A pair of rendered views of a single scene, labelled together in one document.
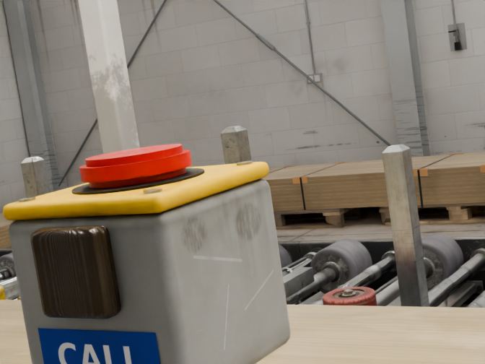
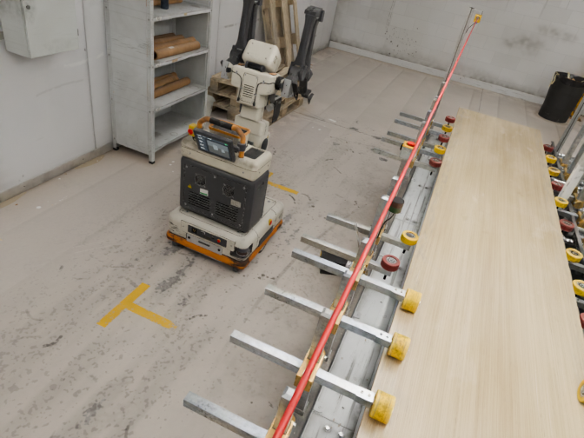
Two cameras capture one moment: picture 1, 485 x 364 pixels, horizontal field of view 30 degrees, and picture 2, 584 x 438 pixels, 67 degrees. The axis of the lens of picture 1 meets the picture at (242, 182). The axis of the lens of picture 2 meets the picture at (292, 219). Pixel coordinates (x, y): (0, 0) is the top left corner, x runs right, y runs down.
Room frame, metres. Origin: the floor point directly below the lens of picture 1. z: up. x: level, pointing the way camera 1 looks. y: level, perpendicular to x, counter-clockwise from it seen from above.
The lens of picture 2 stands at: (-0.75, -1.84, 2.04)
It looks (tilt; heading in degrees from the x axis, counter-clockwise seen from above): 34 degrees down; 74
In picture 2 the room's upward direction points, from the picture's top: 11 degrees clockwise
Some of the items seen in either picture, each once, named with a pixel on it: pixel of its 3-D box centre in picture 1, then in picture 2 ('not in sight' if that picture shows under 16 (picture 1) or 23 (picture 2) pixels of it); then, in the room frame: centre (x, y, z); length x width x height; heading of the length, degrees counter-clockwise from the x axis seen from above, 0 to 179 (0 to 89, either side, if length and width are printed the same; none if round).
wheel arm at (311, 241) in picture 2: not in sight; (345, 255); (-0.05, -0.38, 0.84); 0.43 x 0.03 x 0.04; 147
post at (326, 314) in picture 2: not in sight; (312, 365); (-0.36, -1.02, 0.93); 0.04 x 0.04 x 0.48; 57
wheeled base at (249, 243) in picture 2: not in sight; (228, 220); (-0.45, 0.83, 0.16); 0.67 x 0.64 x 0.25; 57
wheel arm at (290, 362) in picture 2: not in sight; (304, 368); (-0.39, -1.05, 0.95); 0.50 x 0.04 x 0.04; 147
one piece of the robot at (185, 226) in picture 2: not in sight; (207, 235); (-0.61, 0.54, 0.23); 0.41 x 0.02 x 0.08; 147
